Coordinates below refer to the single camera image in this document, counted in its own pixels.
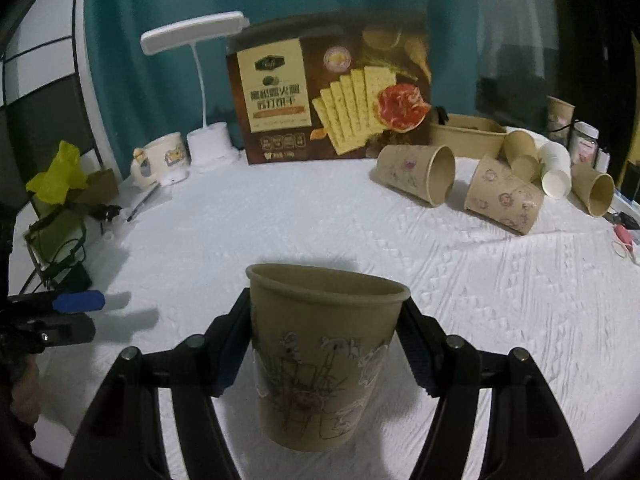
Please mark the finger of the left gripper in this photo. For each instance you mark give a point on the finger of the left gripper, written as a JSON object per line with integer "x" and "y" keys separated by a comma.
{"x": 66, "y": 329}
{"x": 79, "y": 302}

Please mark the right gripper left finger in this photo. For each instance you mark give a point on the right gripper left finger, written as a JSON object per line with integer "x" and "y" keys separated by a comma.
{"x": 121, "y": 435}

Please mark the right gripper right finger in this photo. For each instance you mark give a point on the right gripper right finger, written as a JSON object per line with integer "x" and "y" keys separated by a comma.
{"x": 528, "y": 436}

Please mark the floral kraft paper cup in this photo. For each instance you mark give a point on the floral kraft paper cup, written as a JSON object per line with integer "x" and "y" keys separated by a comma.
{"x": 320, "y": 340}

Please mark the upside-down floral kraft cup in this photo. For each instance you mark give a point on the upside-down floral kraft cup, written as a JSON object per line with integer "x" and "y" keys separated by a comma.
{"x": 497, "y": 194}

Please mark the lying plain kraft cup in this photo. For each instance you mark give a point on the lying plain kraft cup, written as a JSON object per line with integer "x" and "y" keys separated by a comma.
{"x": 594, "y": 188}

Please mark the white paper cup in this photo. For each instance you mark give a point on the white paper cup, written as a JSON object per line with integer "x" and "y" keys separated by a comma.
{"x": 555, "y": 177}

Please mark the lying floral kraft cup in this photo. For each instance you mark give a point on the lying floral kraft cup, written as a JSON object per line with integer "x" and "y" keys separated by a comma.
{"x": 423, "y": 171}

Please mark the plain kraft cup inverted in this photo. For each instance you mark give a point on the plain kraft cup inverted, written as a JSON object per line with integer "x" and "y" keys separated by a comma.
{"x": 521, "y": 153}

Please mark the upright kraft cup background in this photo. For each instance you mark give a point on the upright kraft cup background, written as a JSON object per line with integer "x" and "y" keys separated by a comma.
{"x": 559, "y": 120}

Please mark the person's left hand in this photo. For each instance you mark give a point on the person's left hand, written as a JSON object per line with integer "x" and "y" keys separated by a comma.
{"x": 27, "y": 394}

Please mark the white textured tablecloth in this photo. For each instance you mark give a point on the white textured tablecloth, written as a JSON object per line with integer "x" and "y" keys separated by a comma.
{"x": 564, "y": 291}

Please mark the black pen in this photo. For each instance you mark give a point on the black pen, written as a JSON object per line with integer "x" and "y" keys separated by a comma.
{"x": 141, "y": 203}

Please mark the yellow plastic bag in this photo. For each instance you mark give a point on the yellow plastic bag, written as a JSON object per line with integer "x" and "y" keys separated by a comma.
{"x": 64, "y": 174}

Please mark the cartoon ceramic mug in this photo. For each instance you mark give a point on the cartoon ceramic mug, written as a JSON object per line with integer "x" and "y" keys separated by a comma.
{"x": 163, "y": 161}

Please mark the white desk lamp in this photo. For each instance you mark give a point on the white desk lamp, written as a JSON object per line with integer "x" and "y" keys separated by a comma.
{"x": 210, "y": 145}

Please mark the teal curtain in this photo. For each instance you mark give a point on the teal curtain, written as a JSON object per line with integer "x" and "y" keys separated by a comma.
{"x": 143, "y": 97}

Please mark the pink small object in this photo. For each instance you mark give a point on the pink small object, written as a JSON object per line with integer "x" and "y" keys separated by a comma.
{"x": 624, "y": 237}

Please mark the white lidded jar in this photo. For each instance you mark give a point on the white lidded jar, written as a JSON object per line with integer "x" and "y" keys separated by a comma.
{"x": 583, "y": 145}

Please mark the kraft paper bowl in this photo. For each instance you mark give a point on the kraft paper bowl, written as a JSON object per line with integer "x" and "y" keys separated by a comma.
{"x": 468, "y": 136}

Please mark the brown cracker box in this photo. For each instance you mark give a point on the brown cracker box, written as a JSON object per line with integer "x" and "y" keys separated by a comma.
{"x": 334, "y": 85}

